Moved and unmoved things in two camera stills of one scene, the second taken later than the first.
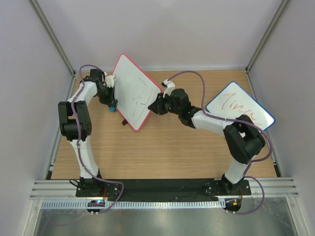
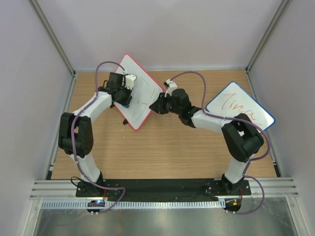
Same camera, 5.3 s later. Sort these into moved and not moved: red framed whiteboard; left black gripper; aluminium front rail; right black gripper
Moved: left black gripper
Not moved: red framed whiteboard; right black gripper; aluminium front rail
